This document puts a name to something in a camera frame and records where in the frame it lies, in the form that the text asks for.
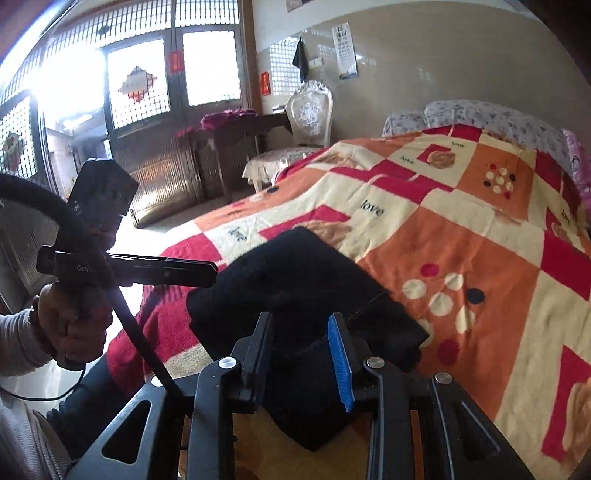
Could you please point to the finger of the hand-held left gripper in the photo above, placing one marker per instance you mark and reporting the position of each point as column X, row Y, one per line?
column 161, row 271

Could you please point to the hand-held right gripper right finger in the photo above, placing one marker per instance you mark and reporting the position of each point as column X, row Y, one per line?
column 340, row 360

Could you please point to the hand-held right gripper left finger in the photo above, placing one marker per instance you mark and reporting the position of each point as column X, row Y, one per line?
column 261, row 350

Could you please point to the black pants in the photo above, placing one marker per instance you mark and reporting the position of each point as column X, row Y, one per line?
column 300, row 277

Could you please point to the person's left forearm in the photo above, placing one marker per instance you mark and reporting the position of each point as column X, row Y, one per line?
column 18, row 341

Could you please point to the person's left hand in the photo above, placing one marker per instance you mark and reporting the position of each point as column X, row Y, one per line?
column 69, row 323

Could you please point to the red and beige fuzzy blanket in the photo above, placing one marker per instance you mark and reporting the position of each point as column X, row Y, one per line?
column 152, row 332

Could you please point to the lattice glass door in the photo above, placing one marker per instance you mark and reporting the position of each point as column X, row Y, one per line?
column 175, row 152

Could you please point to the red diamond door decoration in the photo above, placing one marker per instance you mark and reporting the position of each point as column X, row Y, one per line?
column 137, row 85

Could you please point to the dark wooden table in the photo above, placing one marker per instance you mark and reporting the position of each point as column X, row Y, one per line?
column 231, row 152

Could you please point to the magenta cloth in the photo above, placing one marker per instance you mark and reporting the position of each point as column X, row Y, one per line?
column 221, row 121

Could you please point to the red paper door sticker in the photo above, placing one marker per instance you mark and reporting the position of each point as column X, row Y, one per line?
column 176, row 62

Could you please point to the person's dark trousers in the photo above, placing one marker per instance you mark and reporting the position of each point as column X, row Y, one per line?
column 92, row 406

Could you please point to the checkered orange red blanket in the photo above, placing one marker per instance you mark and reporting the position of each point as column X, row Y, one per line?
column 461, row 240

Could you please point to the white ornate chair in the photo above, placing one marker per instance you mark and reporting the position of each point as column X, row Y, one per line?
column 309, row 120

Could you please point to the person's white sweater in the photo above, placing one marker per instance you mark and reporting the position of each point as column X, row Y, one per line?
column 23, row 443

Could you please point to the dark hanging cloth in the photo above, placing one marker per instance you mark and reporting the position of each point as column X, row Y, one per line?
column 301, row 57

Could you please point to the small floral pillow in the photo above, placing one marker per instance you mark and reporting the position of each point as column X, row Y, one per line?
column 404, row 123

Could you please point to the large floral pillow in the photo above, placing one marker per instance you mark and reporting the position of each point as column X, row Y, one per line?
column 498, row 124

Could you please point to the pink patterned cloth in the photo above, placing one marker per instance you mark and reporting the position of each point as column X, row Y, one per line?
column 579, row 166

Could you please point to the red wall sticker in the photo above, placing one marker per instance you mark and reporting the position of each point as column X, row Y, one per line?
column 265, row 83

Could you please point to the white wall switch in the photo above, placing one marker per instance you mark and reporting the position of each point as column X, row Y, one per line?
column 315, row 62

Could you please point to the wall calendar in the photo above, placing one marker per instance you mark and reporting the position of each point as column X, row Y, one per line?
column 345, row 50

